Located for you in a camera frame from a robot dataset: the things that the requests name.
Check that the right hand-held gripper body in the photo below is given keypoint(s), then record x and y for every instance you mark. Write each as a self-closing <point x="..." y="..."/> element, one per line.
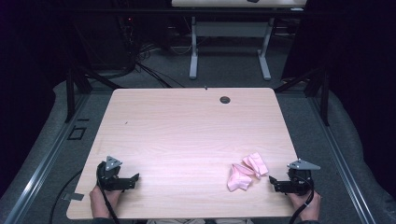
<point x="299" y="179"/>

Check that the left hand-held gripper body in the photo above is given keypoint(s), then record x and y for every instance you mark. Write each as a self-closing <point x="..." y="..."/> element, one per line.
<point x="109" y="174"/>

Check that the pink sock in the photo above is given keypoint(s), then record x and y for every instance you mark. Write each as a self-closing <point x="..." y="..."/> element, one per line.
<point x="239" y="179"/>
<point x="257" y="164"/>

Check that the person's left hand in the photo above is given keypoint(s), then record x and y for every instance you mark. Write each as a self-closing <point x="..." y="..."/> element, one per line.
<point x="104" y="199"/>

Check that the person's right hand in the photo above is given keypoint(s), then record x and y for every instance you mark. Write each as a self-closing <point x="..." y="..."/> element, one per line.
<point x="306" y="207"/>

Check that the grey tape piece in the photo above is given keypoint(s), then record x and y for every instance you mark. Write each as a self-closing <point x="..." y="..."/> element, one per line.
<point x="73" y="196"/>

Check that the black metal stand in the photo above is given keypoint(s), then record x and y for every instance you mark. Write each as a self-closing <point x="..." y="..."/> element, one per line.
<point x="72" y="90"/>
<point x="317" y="90"/>

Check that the white-legged background table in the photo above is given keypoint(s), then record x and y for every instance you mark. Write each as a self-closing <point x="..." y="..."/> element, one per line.
<point x="230" y="29"/>

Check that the aluminium floor rail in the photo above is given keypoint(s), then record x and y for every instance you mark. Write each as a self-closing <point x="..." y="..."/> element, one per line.
<point x="43" y="161"/>
<point x="342" y="161"/>

